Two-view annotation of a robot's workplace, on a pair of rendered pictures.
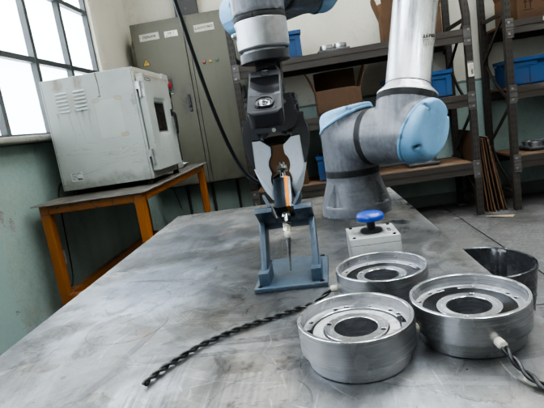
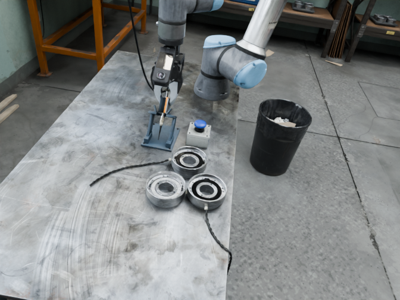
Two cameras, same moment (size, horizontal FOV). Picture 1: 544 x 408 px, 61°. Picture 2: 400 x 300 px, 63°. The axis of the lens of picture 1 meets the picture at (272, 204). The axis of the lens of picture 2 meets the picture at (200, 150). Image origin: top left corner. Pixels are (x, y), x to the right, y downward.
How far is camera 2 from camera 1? 0.49 m
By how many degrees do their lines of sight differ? 29
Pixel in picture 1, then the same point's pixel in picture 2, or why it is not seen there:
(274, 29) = (177, 33)
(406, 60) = (255, 34)
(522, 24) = not seen: outside the picture
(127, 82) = not seen: outside the picture
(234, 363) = (122, 184)
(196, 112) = not seen: outside the picture
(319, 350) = (149, 195)
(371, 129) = (226, 63)
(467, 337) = (197, 203)
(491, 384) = (196, 219)
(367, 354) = (163, 202)
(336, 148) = (208, 61)
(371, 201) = (217, 93)
